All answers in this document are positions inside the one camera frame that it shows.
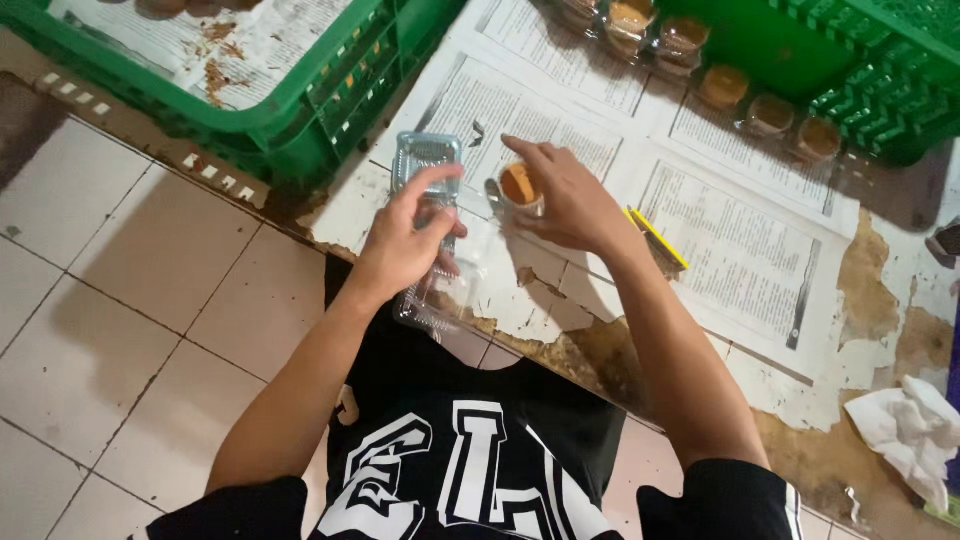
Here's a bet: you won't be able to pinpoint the person's right hand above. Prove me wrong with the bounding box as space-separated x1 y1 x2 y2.
500 134 640 261

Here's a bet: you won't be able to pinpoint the person's left hand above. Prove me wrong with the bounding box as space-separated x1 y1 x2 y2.
348 165 468 303

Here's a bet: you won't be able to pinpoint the small brown cupcake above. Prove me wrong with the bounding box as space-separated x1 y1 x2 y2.
495 161 549 221

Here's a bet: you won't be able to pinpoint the clear plastic clamshell container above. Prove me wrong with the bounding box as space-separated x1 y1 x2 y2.
388 131 483 336

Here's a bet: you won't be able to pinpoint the green plastic crate with newspaper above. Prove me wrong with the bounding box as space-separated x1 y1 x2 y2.
0 0 470 187

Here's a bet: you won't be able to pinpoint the newspaper table covering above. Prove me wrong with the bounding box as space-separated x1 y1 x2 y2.
300 0 960 435

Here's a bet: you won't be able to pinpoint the row of wrapped brown cakes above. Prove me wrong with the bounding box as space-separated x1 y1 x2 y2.
551 0 845 162

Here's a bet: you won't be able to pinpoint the black shirt with white lettering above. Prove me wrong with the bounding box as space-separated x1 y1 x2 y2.
146 253 804 540

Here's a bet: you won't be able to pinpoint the newspaper crate lining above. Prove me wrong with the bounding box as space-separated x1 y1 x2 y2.
46 0 355 112

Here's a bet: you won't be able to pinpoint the empty green plastic crate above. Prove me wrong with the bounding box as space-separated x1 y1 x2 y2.
660 0 960 168

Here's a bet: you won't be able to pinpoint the unwrapped brown cakes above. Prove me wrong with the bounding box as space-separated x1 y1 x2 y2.
135 0 265 21

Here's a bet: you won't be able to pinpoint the dark grey object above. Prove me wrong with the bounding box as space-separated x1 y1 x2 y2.
925 217 960 270

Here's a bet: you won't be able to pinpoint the crumpled white tissue paper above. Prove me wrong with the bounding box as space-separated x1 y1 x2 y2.
844 375 960 516

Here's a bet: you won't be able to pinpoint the blue plastic object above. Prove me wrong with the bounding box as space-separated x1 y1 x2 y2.
945 300 960 498

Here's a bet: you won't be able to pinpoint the small green plastic object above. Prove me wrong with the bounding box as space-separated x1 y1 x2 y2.
924 495 960 528

